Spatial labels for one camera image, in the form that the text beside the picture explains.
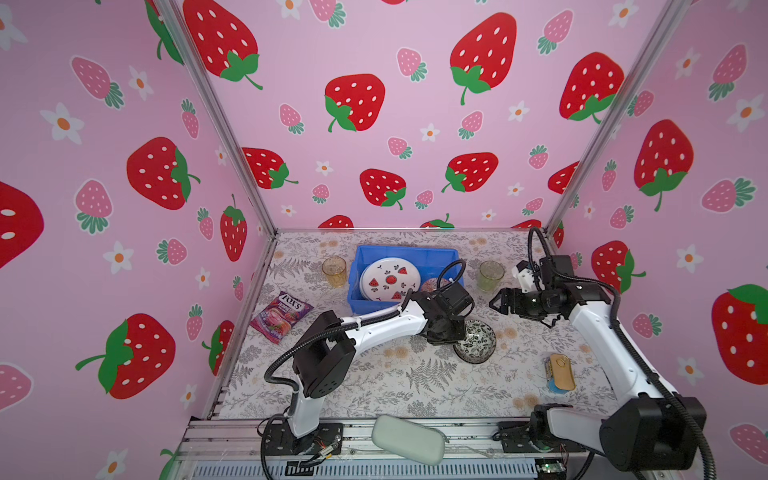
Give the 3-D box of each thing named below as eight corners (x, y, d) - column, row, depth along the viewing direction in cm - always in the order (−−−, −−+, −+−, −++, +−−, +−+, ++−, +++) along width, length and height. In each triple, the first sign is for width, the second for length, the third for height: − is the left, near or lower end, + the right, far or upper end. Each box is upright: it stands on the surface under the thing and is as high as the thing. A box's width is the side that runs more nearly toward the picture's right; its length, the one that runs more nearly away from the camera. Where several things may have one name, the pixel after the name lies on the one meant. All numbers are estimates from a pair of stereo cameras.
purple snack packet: (252, 328, 96) (248, 323, 93) (286, 294, 104) (283, 289, 102) (278, 346, 92) (274, 341, 90) (310, 309, 101) (308, 304, 98)
